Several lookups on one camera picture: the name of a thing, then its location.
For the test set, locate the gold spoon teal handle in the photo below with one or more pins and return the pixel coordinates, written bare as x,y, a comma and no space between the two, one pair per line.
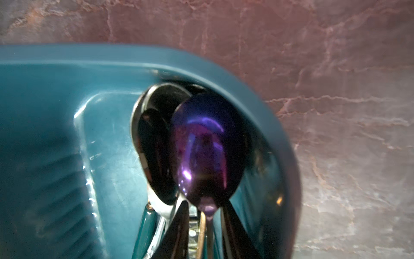
146,232

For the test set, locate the black handled spoon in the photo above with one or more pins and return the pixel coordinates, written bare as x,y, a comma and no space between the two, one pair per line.
151,140

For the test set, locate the teal plastic storage box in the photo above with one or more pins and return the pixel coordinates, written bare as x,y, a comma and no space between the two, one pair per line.
72,186

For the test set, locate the purple iridescent spoon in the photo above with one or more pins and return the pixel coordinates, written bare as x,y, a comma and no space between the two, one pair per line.
207,152

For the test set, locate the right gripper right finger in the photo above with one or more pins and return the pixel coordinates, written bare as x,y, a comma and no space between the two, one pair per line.
235,240

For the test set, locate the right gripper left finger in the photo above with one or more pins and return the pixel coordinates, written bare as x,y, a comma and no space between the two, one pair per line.
174,244

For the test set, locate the silver spoon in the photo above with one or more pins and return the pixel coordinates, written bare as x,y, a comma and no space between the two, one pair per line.
165,98

